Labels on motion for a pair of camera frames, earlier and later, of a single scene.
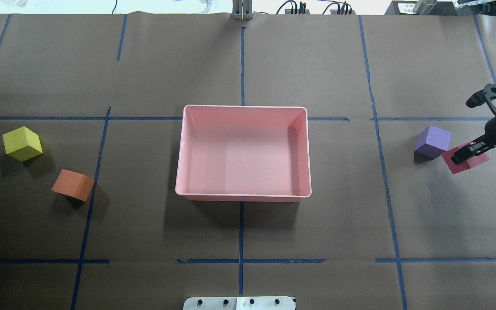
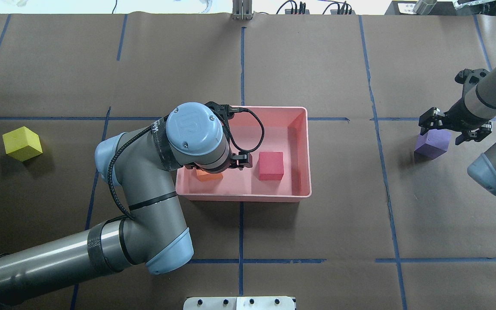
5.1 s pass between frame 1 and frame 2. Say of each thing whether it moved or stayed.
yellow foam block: stayed
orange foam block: moved
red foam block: moved
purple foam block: stayed
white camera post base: stayed
